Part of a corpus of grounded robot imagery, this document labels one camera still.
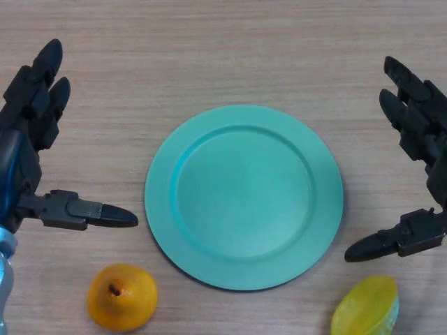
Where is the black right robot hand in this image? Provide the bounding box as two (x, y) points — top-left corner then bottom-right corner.
(344, 55), (447, 264)

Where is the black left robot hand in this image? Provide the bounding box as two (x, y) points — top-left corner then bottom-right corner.
(0, 38), (140, 234)

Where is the yellow starfruit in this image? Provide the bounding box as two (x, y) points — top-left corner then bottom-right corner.
(330, 274), (400, 335)

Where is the teal green round plate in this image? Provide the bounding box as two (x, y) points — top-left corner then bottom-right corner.
(144, 103), (345, 292)

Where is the orange yellow pear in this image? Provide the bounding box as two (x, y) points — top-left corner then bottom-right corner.
(86, 263), (159, 332)

